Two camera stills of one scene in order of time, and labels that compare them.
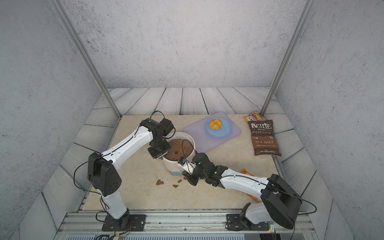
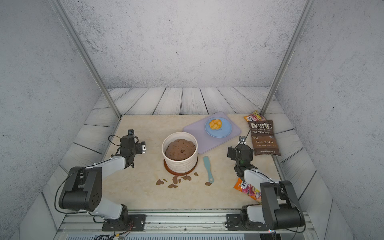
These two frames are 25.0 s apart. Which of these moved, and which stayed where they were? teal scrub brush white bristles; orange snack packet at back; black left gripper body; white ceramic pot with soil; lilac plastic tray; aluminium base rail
Moved: black left gripper body; teal scrub brush white bristles
Stayed: orange snack packet at back; lilac plastic tray; white ceramic pot with soil; aluminium base rail
